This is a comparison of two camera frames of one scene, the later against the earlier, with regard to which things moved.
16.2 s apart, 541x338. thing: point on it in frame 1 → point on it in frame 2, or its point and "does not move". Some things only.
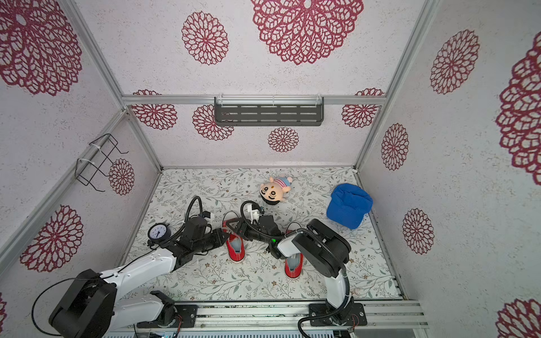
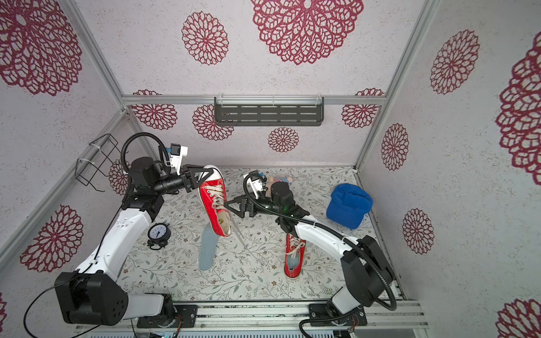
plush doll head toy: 271,192 does not move
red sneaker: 294,266 does not move
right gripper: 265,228 → 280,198
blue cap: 348,205 does not move
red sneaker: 235,244 → 214,191
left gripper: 218,233 → 191,169
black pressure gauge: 158,232 does not move
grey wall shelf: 269,111 does not move
